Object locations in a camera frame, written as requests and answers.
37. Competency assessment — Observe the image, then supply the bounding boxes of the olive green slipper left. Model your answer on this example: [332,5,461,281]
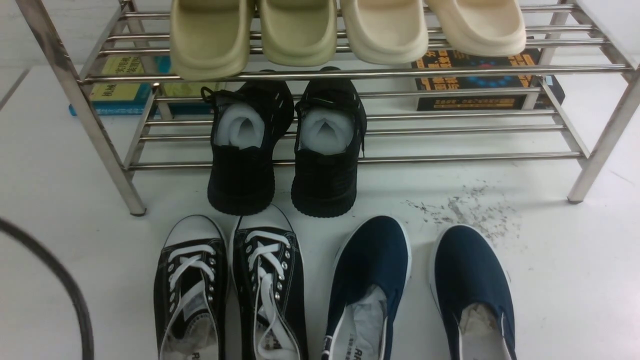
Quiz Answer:
[169,0,256,81]

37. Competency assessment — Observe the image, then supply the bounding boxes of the black knit sneaker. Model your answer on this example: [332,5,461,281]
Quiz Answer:
[291,77,368,218]
[200,80,294,216]

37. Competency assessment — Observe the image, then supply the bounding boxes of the cream slipper left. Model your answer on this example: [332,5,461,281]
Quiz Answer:
[339,0,429,65]

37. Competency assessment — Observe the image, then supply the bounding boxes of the navy slip-on shoe right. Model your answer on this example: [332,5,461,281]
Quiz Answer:
[429,224,517,360]

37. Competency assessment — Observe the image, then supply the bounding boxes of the black knit sneaker left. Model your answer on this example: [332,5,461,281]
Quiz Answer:
[200,80,294,216]

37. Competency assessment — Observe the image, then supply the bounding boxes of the navy slip-on shoe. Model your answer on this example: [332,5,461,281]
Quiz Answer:
[321,215,412,360]
[429,224,517,360]

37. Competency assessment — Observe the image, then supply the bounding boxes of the stainless steel shoe rack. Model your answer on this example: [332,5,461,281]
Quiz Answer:
[16,0,639,217]

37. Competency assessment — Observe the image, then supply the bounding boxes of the cream slipper right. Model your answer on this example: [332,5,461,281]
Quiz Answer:
[425,0,527,57]

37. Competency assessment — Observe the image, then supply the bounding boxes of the black canvas sneaker white laces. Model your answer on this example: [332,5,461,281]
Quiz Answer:
[153,214,229,360]

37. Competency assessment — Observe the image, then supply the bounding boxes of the black canvas sneaker white sole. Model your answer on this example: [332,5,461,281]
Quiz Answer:
[228,204,309,360]

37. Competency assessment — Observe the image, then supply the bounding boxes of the black knit sneaker right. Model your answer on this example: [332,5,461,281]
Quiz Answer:
[291,77,368,218]

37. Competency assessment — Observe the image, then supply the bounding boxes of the cream slipper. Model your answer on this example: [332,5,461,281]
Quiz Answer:
[425,0,527,57]
[339,0,429,65]

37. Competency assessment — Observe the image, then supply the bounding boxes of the olive green slipper right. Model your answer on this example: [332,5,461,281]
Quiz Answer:
[257,0,338,68]

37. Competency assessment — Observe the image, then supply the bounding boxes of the navy slip-on shoe left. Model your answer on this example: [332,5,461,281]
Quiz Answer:
[321,215,412,360]

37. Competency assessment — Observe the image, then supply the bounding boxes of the yellow and blue book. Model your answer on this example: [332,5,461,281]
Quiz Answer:
[89,55,226,116]

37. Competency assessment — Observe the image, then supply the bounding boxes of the olive green slipper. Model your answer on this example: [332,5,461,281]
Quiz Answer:
[169,0,256,81]
[257,0,338,68]

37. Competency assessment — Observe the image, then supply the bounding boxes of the black cable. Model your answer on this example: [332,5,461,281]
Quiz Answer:
[0,216,96,360]

